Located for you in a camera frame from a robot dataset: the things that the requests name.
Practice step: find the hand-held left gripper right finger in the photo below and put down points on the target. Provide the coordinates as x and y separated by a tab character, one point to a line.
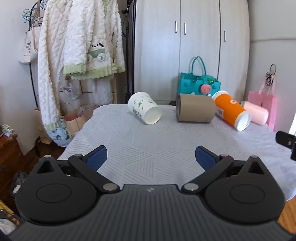
204	158

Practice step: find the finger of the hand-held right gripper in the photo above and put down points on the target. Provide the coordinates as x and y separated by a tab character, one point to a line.
285	140

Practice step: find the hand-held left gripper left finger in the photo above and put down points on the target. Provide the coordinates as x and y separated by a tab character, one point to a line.
98	158

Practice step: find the pink cup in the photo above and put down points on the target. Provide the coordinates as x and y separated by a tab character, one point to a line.
256	112

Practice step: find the brown cardboard cup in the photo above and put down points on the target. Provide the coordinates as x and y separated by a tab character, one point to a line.
196	107

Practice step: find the orange and white cup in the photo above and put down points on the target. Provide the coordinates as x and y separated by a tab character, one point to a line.
230	109

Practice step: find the white cup with green print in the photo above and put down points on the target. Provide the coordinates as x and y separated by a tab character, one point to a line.
142	105

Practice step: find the brown paper bag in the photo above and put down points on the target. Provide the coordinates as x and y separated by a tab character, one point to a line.
75	121

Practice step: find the pink gift bag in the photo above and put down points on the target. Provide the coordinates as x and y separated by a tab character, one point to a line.
266	99

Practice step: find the blue printed garment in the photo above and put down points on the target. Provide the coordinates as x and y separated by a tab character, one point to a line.
59	135

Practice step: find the white textured tablecloth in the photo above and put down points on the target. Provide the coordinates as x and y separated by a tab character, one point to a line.
159	143

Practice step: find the teal handbag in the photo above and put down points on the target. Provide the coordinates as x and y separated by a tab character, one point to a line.
192	84

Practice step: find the dark bag on floor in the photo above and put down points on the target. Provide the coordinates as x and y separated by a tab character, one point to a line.
19	182

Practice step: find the dark wooden cabinet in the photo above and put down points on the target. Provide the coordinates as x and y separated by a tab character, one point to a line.
9	153

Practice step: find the black clothes rack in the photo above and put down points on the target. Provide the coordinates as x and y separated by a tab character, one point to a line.
32	78

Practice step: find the black tripod stand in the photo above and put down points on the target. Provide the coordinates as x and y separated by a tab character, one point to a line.
127	58

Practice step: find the white fluffy robe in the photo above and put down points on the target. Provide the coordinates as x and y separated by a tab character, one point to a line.
69	51

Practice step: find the light grey wardrobe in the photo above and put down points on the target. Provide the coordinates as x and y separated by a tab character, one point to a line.
198	46

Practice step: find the white tote bag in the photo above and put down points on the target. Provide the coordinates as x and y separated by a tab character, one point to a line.
29	48

